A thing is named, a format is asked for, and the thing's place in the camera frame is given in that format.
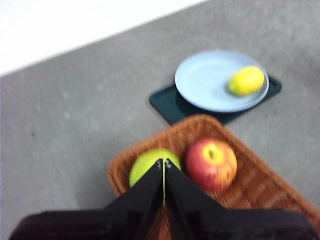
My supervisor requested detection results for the green apple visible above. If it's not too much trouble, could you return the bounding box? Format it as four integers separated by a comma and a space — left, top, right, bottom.
128, 148, 181, 206

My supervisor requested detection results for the blue plate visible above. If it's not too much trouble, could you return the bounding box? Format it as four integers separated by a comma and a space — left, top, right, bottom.
174, 49, 270, 113

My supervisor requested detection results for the red apple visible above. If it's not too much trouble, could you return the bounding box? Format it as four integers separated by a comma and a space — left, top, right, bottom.
185, 137, 238, 192

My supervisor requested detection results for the dark flat tray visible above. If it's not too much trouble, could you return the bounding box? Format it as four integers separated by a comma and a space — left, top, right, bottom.
149, 74, 283, 126

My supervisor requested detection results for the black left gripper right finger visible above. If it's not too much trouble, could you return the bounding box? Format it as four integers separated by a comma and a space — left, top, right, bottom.
164, 157, 320, 240

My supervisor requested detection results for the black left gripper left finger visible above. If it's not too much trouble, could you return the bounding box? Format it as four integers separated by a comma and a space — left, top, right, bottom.
8, 158, 164, 240

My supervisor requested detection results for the brown wicker basket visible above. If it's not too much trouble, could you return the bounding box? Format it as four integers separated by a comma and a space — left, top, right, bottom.
107, 114, 320, 240

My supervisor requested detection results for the yellow lemon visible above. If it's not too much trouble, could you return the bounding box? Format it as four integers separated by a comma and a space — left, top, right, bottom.
228, 65, 265, 97

